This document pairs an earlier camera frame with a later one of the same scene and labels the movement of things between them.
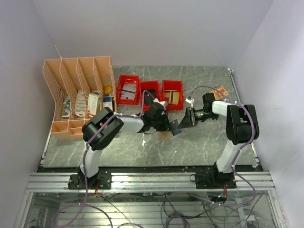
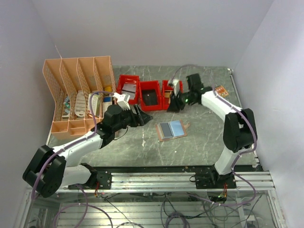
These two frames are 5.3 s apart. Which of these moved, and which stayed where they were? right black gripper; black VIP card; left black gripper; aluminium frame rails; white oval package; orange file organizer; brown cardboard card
Moved: right black gripper; left black gripper; black VIP card
Stayed: aluminium frame rails; orange file organizer; brown cardboard card; white oval package
